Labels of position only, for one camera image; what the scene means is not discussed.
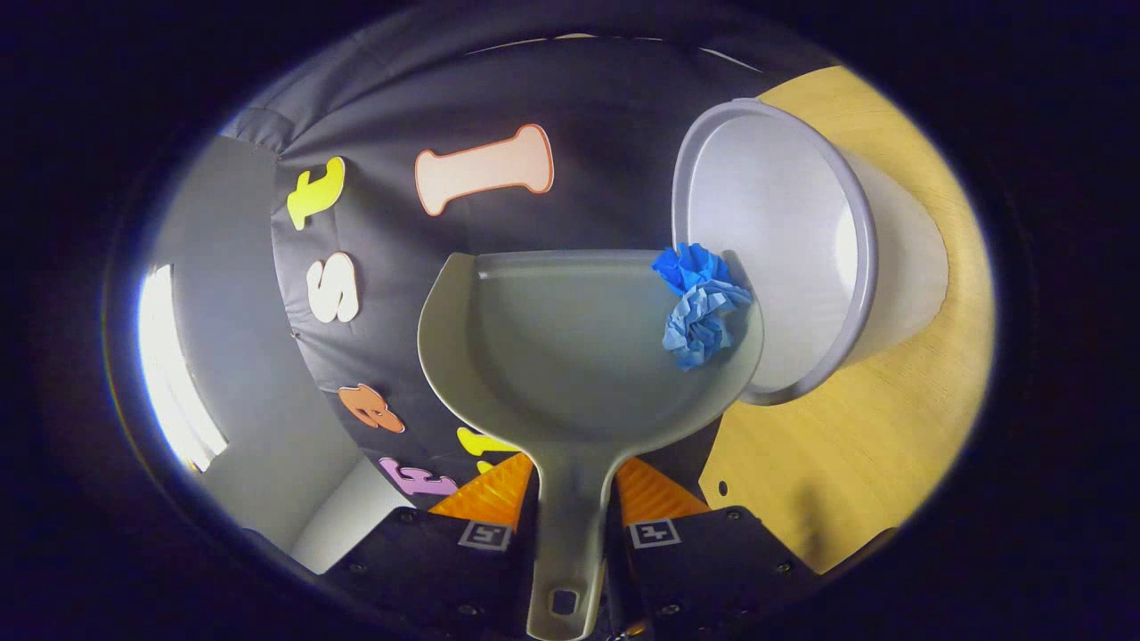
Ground white dustpan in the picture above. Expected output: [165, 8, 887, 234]
[417, 249, 765, 641]

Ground dark blue paper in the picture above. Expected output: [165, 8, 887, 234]
[651, 242, 733, 296]

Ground bright window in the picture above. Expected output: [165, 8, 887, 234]
[136, 263, 229, 473]

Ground white ribbed garbage bin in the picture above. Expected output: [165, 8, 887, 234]
[671, 98, 949, 407]

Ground light blue paper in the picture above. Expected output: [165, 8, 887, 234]
[662, 280, 753, 372]

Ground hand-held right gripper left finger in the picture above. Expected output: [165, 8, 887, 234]
[322, 451, 540, 641]

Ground black backdrop cloth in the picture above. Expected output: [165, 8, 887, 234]
[218, 9, 802, 513]

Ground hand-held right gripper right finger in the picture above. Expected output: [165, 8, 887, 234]
[606, 456, 820, 641]

